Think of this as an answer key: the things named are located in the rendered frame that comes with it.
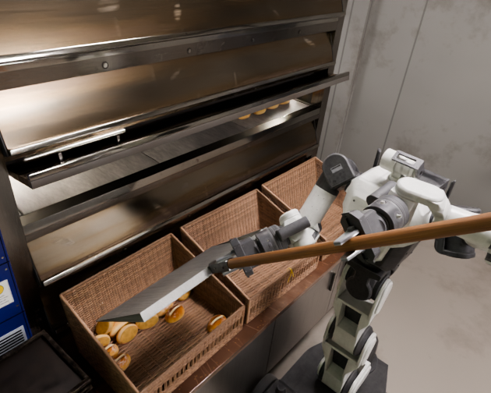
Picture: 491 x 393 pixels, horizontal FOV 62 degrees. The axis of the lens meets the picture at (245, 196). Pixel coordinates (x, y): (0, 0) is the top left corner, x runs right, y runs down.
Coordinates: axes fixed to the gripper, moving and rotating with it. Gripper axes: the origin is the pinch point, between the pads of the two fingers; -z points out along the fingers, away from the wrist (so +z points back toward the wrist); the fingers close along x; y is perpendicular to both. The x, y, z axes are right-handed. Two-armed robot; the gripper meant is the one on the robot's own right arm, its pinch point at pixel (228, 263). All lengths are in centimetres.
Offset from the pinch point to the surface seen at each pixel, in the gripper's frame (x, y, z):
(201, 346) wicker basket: 31, 33, -23
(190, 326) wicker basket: 30, 57, -26
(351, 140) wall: 7, 290, 173
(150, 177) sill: -35, 51, -13
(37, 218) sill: -38, 25, -51
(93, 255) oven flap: -17, 43, -45
